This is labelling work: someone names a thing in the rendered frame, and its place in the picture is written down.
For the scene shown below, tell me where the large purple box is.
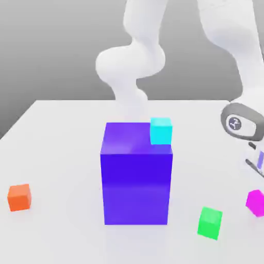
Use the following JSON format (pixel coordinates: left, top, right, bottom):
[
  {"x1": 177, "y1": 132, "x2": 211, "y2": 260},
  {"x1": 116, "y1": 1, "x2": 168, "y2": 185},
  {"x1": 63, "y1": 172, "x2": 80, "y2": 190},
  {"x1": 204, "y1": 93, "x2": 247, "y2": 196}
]
[{"x1": 100, "y1": 122, "x2": 173, "y2": 226}]

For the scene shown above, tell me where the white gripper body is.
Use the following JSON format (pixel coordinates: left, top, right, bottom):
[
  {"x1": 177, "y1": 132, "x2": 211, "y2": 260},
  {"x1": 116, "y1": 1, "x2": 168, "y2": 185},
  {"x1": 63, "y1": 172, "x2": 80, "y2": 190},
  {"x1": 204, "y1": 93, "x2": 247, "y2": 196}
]
[{"x1": 244, "y1": 157, "x2": 264, "y2": 186}]

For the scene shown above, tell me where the small green cube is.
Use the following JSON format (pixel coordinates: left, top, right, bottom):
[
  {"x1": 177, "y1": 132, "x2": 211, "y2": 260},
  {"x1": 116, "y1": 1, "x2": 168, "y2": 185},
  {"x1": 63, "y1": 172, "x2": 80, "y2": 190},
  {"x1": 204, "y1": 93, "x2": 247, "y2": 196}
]
[{"x1": 197, "y1": 206, "x2": 223, "y2": 241}]

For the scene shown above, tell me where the small orange cube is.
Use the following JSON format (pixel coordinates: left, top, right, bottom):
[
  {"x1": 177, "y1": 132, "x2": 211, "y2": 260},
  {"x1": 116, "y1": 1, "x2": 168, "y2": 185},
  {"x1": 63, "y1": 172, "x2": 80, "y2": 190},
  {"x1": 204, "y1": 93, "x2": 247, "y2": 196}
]
[{"x1": 7, "y1": 184, "x2": 32, "y2": 212}]

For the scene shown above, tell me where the small cyan cube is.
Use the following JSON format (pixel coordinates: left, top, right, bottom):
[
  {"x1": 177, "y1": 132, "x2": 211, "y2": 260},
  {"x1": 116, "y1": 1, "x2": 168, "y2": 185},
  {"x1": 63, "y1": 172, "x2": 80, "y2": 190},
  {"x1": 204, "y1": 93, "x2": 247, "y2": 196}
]
[{"x1": 150, "y1": 117, "x2": 173, "y2": 145}]

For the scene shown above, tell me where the small magenta cube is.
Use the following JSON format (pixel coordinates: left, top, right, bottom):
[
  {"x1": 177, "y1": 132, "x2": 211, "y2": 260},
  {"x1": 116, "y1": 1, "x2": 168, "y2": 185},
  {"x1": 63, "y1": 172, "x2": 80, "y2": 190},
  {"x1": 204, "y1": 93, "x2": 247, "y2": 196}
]
[{"x1": 245, "y1": 189, "x2": 264, "y2": 218}]

